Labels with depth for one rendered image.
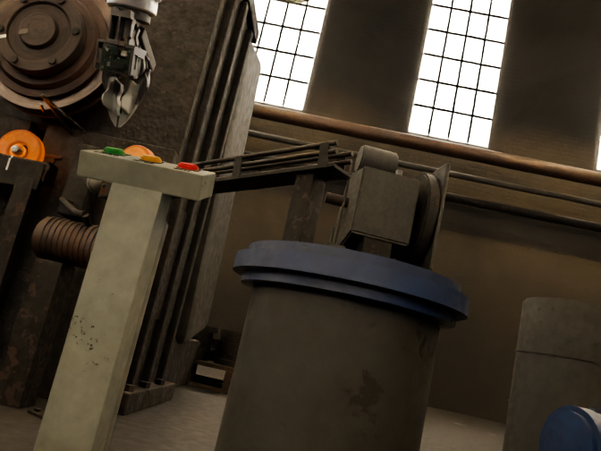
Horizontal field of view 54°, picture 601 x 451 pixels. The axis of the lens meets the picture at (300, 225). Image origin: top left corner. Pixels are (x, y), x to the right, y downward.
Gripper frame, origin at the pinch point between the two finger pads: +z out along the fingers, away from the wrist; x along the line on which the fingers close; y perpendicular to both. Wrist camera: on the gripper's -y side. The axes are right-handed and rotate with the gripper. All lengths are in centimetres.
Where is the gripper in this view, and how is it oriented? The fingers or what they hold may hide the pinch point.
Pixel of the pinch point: (120, 120)
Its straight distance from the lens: 122.7
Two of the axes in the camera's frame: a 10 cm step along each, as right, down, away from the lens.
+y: -0.8, 1.3, -9.9
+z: -1.9, 9.7, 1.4
